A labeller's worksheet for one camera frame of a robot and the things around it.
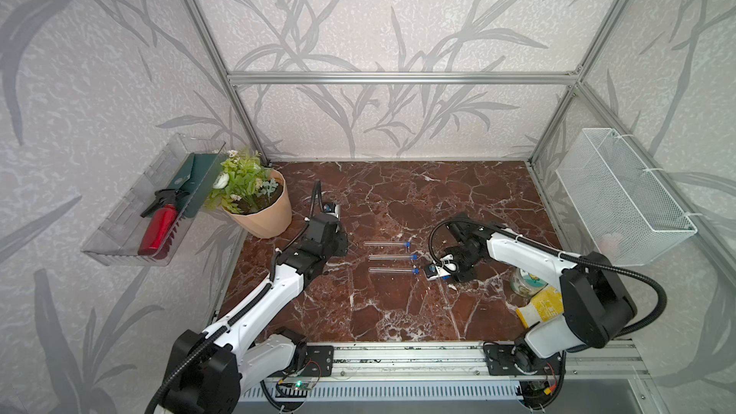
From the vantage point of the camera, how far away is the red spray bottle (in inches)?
22.3

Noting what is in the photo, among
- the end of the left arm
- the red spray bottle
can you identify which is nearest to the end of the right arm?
the end of the left arm

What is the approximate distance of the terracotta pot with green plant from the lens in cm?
78

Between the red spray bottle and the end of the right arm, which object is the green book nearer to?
the red spray bottle

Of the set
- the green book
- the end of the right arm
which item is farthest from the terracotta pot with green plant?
the end of the right arm

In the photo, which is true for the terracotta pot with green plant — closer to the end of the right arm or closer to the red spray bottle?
the red spray bottle

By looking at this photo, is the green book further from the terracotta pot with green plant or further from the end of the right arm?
the end of the right arm

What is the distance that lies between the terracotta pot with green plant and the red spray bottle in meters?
0.10

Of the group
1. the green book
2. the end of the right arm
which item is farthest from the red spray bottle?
the end of the right arm

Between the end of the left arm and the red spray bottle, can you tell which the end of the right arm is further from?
the red spray bottle
